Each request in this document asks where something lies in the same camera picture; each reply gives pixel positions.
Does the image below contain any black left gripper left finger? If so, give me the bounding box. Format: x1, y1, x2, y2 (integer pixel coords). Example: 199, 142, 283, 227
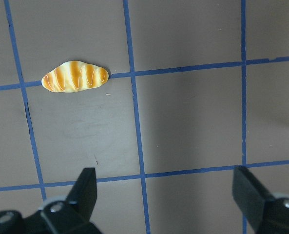
0, 168, 101, 234

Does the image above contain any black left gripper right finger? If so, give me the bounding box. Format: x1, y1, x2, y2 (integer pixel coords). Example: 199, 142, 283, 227
232, 166, 289, 234

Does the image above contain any striped toy bread loaf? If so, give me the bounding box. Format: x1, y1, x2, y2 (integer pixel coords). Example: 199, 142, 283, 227
41, 61, 109, 93

